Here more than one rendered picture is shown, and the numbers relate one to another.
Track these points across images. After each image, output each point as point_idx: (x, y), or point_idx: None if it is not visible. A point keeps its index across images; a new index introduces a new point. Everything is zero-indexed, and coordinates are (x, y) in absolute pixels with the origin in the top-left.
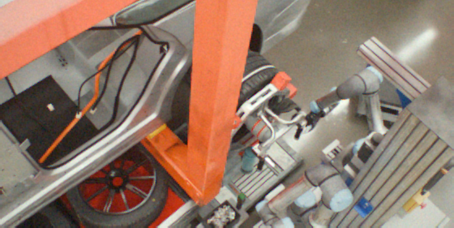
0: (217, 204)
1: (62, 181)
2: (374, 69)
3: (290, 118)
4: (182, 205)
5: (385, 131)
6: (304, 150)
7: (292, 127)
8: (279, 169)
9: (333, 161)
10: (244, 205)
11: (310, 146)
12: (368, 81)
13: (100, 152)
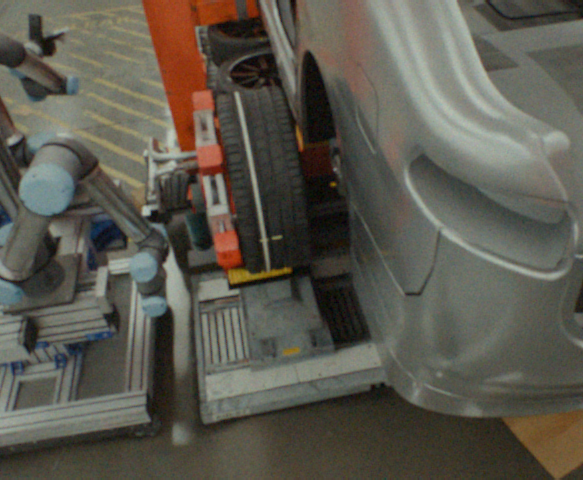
0: (223, 275)
1: (272, 32)
2: (40, 171)
3: (295, 462)
4: (232, 210)
5: None
6: (221, 445)
7: (275, 452)
8: (213, 372)
9: (74, 257)
10: (197, 301)
11: (220, 461)
12: (36, 155)
13: (282, 53)
